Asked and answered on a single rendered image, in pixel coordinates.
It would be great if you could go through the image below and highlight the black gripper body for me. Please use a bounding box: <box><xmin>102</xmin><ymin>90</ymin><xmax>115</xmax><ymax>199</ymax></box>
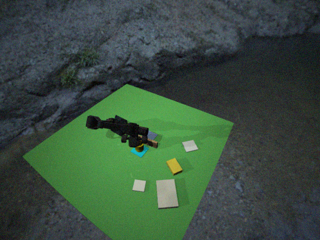
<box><xmin>121</xmin><ymin>135</ymin><xmax>148</xmax><ymax>144</ymax></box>

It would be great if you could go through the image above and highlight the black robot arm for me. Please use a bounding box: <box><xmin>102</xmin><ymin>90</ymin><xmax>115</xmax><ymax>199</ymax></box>
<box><xmin>86</xmin><ymin>115</ymin><xmax>149</xmax><ymax>148</ymax></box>

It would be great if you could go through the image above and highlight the white flat square tile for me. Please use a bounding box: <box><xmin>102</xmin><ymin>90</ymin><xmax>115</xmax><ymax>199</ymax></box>
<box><xmin>182</xmin><ymin>140</ymin><xmax>198</xmax><ymax>152</ymax></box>

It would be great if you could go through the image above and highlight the yellow rectangular block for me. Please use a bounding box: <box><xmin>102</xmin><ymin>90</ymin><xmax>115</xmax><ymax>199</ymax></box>
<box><xmin>166</xmin><ymin>158</ymin><xmax>183</xmax><ymax>176</ymax></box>

